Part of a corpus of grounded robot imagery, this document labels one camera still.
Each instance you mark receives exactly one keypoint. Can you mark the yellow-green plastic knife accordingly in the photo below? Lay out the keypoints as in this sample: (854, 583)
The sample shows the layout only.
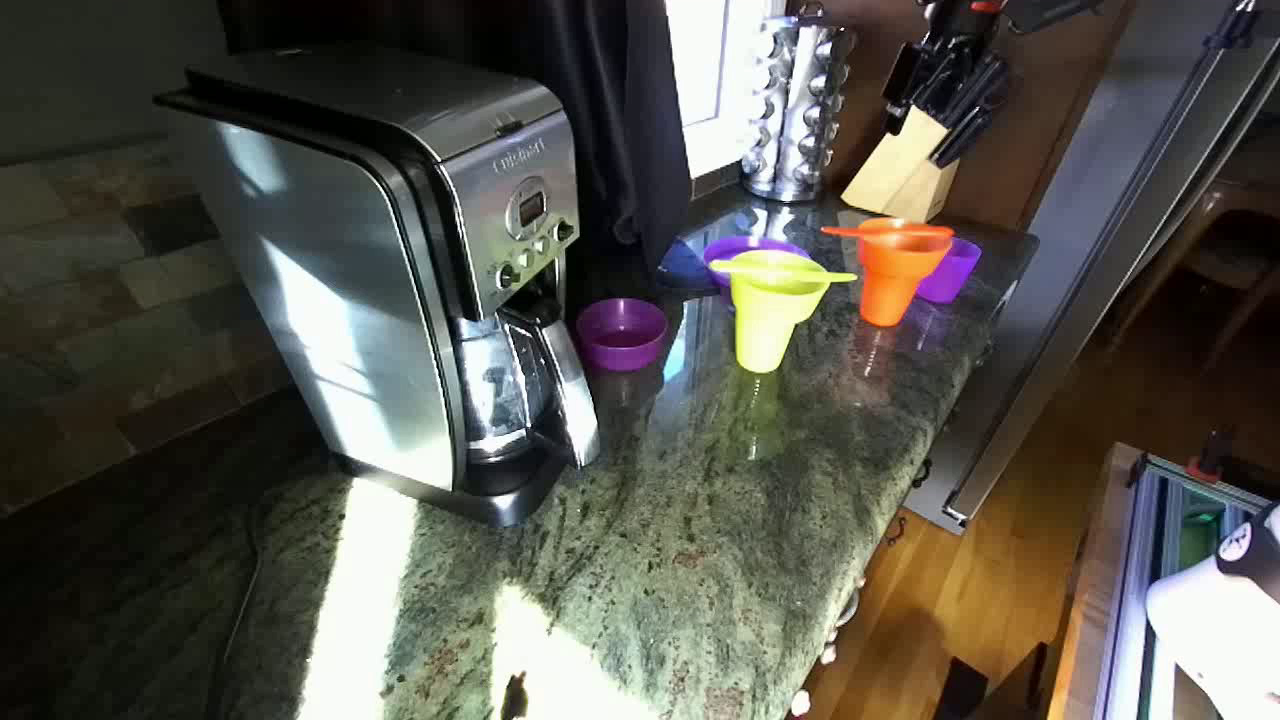
(846, 278)

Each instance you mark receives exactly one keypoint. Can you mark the wooden knife block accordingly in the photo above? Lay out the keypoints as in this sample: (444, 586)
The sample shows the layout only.
(901, 175)

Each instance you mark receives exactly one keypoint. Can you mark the purple plastic cup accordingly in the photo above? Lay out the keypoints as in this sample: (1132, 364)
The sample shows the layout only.
(621, 333)
(956, 274)

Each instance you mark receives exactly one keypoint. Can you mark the yellow-green plastic cup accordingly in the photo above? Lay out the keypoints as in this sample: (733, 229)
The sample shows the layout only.
(761, 344)

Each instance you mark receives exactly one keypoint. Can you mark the glass coffee carafe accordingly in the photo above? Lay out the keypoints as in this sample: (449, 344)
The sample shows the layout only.
(502, 395)

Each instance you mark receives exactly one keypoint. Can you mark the chrome spice rack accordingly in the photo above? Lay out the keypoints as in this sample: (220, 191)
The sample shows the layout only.
(794, 121)

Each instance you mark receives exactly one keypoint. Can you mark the bright window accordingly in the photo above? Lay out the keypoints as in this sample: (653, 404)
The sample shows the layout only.
(705, 80)

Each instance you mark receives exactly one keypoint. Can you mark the stainless steel coffee maker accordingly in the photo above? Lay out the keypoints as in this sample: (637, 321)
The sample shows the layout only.
(345, 241)

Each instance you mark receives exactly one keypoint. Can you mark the black box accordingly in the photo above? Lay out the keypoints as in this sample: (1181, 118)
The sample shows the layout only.
(995, 685)

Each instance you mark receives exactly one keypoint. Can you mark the stainless steel refrigerator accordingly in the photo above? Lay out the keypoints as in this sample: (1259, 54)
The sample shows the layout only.
(1105, 186)

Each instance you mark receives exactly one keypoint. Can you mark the metal framed glass cabinet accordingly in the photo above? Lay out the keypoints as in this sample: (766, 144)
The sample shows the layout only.
(1132, 586)

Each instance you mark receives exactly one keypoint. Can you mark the wooden chair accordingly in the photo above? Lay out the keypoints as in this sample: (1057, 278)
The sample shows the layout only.
(1234, 255)

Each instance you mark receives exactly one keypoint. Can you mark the white and black device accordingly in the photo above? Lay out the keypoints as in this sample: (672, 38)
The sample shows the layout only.
(1215, 627)

